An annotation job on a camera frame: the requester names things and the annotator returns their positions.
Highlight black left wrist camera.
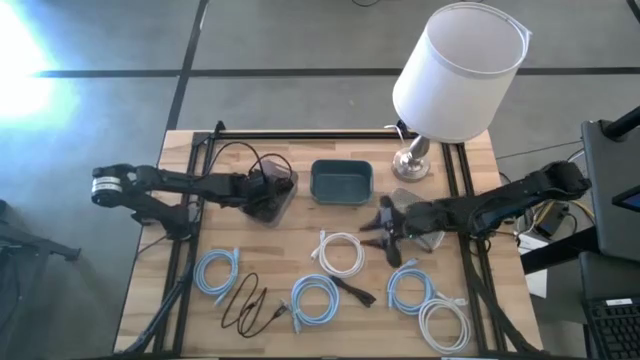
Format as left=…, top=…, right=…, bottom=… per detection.
left=247, top=170, right=269, bottom=191

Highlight black tripod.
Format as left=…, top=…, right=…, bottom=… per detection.
left=0, top=199, right=83, bottom=360

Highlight thin black cable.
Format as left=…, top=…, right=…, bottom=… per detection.
left=220, top=272, right=290, bottom=339

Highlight brown box with cables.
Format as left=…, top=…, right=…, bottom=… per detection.
left=528, top=199, right=572, bottom=240

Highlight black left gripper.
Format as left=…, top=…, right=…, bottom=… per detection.
left=238, top=172, right=295, bottom=210

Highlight black diagonal pole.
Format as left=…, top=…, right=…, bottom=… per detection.
left=601, top=105, right=640, bottom=143

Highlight light blue cable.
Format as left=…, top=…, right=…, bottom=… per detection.
left=279, top=273, right=341, bottom=335
left=386, top=258, right=437, bottom=316
left=192, top=247, right=241, bottom=307

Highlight white paper sheet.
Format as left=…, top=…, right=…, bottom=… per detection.
left=518, top=234, right=549, bottom=300

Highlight white lamp cord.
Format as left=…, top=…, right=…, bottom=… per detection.
left=383, top=124, right=407, bottom=151

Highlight grey plastic bin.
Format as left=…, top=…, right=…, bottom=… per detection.
left=389, top=187, right=447, bottom=253

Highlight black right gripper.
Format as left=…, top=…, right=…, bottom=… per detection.
left=358, top=194, right=419, bottom=269

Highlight clear plastic bin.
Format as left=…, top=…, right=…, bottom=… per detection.
left=239, top=158, right=300, bottom=227

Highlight white cable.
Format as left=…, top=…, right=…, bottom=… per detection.
left=417, top=292, right=472, bottom=355
left=309, top=229, right=366, bottom=280

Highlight table lamp with white shade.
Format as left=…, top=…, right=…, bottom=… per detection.
left=391, top=1, right=533, bottom=182

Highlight short black cable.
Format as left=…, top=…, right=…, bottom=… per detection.
left=328, top=274, right=377, bottom=308

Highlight black laptop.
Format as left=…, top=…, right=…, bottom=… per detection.
left=581, top=294, right=640, bottom=360

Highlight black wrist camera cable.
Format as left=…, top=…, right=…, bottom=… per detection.
left=202, top=141, right=294, bottom=181

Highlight teal plastic bin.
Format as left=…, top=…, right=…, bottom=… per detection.
left=309, top=158, right=375, bottom=207

